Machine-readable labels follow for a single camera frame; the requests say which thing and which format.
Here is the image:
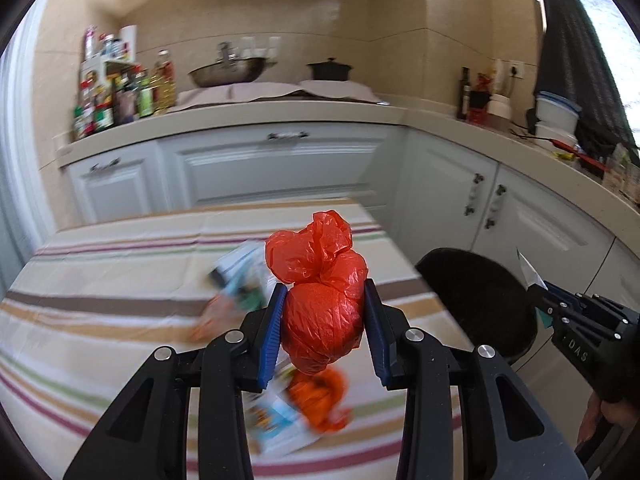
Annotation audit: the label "wall power socket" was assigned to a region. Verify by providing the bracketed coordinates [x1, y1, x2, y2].
[509, 60, 525, 79]

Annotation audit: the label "blue white paper package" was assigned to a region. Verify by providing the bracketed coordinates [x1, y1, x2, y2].
[242, 364, 320, 457]

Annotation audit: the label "person's right hand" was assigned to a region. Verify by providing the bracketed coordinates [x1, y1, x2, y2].
[577, 391, 639, 445]

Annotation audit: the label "beige stove cover cloth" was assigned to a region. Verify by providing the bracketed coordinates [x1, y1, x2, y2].
[169, 80, 383, 113]

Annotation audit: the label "striped tablecloth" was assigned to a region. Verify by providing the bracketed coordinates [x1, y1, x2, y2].
[1, 198, 470, 479]

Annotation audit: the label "black cast iron pot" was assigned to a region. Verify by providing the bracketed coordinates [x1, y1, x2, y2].
[308, 58, 352, 81]

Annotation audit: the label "white blender jar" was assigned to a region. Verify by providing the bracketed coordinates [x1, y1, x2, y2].
[487, 58, 513, 132]

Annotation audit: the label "dark olive oil bottle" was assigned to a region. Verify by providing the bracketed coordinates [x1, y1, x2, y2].
[457, 66, 471, 120]

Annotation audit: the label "dark hanging cloth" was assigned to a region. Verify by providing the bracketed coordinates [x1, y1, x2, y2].
[534, 0, 639, 164]

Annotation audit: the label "red plastic bag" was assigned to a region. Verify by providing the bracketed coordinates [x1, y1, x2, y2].
[265, 210, 369, 375]

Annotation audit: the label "white green sachet stick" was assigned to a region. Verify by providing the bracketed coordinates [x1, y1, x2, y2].
[516, 250, 547, 289]

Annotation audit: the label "red container on counter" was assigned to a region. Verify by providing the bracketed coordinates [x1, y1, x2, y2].
[466, 73, 491, 125]

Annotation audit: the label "colourful blurred packet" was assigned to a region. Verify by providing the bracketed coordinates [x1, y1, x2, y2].
[191, 240, 277, 342]

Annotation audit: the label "white stacked bowls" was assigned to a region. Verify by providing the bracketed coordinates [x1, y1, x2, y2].
[535, 91, 582, 148]

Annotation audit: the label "black trash bin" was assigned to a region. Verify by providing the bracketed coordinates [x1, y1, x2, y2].
[416, 247, 538, 364]

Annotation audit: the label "steel wok pan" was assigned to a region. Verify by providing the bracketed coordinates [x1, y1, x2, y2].
[189, 41, 277, 88]

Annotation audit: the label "red handled utensil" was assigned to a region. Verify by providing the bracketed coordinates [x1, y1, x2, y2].
[550, 139, 606, 172]

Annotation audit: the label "orange plastic wrapper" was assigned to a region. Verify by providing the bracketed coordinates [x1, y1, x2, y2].
[286, 367, 350, 434]

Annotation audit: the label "condiment bottle rack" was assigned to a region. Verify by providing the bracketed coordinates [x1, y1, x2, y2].
[73, 26, 177, 141]

